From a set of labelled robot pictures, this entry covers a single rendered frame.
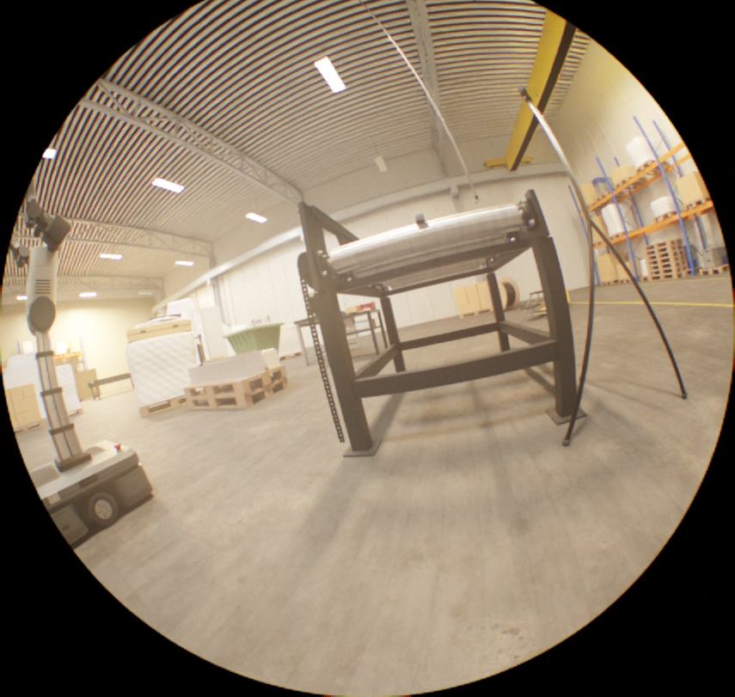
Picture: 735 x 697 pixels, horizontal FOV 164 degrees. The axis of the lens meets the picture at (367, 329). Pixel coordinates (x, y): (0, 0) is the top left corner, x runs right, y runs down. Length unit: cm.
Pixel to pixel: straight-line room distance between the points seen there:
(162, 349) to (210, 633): 385
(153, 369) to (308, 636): 394
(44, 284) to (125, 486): 98
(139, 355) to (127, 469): 297
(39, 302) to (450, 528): 178
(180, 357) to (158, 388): 60
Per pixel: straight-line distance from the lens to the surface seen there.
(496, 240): 134
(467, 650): 59
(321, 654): 63
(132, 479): 141
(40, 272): 154
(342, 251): 107
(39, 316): 149
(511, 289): 810
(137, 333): 429
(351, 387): 109
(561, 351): 111
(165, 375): 423
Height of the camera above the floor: 57
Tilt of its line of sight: 2 degrees down
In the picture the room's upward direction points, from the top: 13 degrees counter-clockwise
